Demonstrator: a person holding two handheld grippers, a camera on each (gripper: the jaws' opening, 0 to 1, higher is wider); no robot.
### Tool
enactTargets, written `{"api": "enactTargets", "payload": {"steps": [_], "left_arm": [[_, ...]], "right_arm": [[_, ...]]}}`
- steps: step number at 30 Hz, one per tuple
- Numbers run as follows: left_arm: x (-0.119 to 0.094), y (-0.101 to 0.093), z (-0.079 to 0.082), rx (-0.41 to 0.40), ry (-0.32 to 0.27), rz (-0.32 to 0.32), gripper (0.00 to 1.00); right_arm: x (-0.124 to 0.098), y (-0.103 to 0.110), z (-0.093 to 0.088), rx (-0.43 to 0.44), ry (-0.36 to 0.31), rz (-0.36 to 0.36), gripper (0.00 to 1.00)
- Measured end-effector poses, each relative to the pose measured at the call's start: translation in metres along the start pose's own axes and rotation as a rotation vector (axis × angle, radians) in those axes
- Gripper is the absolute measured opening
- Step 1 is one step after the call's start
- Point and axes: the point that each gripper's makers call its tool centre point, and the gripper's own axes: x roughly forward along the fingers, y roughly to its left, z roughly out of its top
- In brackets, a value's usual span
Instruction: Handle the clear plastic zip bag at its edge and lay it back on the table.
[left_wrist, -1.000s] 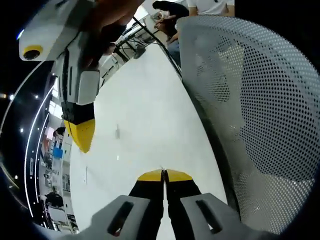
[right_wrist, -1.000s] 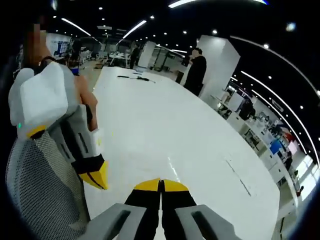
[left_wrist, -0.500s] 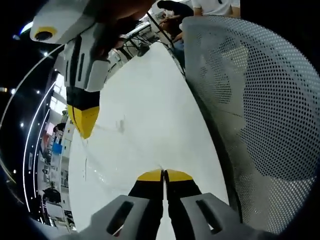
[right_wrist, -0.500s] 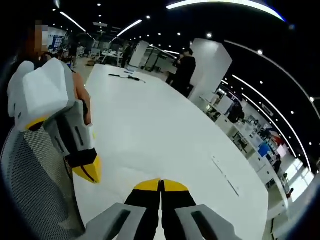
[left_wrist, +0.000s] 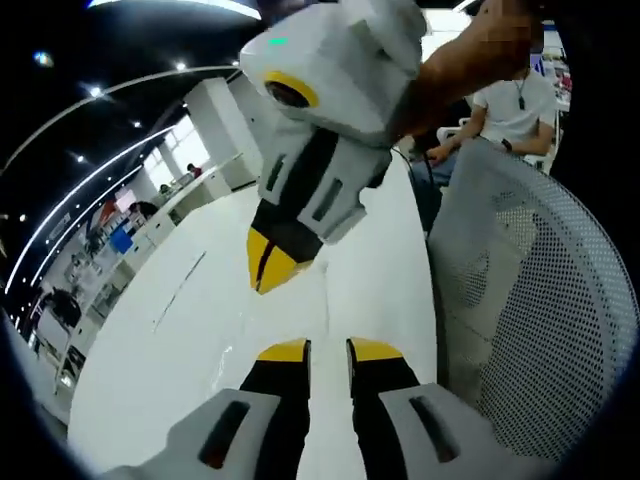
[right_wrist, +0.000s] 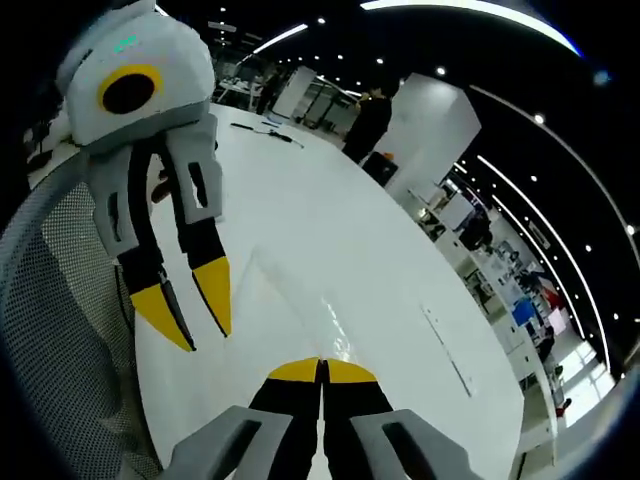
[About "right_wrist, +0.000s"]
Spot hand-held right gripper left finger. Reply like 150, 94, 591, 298
169, 356, 322, 480

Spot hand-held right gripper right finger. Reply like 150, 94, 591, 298
320, 357, 482, 480

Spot clear food packaging bag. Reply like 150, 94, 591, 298
239, 246, 382, 372

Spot person's left hand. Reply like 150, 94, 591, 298
149, 153, 174, 205

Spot grey mesh chair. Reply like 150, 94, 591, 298
0, 148, 167, 480

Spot white counter row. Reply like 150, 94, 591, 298
407, 182, 564, 454

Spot black box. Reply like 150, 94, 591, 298
361, 151, 399, 187

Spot blue box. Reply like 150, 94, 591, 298
511, 298, 537, 327

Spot white square pillar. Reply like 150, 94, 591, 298
383, 72, 484, 202

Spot dark tools with cable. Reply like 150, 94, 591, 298
228, 120, 306, 150

